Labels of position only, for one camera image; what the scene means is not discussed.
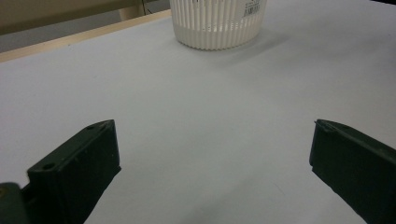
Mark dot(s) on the white slotted plastic basket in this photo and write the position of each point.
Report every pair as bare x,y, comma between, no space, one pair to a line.
214,34

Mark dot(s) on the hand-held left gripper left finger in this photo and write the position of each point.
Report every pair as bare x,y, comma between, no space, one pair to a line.
77,174

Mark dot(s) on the beige wooden furniture leg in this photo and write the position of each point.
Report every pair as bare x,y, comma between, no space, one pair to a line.
131,13

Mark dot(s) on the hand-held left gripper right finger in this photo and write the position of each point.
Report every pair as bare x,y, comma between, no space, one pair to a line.
355,165

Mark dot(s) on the beige wooden panel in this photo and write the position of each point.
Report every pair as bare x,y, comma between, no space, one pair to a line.
62,12

